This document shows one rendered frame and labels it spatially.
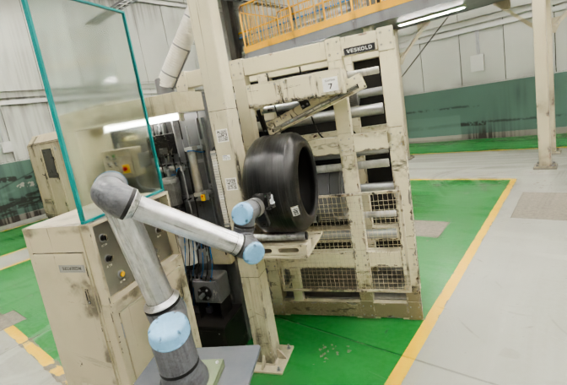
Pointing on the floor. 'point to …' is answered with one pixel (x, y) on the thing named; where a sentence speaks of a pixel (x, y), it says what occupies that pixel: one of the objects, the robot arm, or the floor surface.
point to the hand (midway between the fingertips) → (272, 203)
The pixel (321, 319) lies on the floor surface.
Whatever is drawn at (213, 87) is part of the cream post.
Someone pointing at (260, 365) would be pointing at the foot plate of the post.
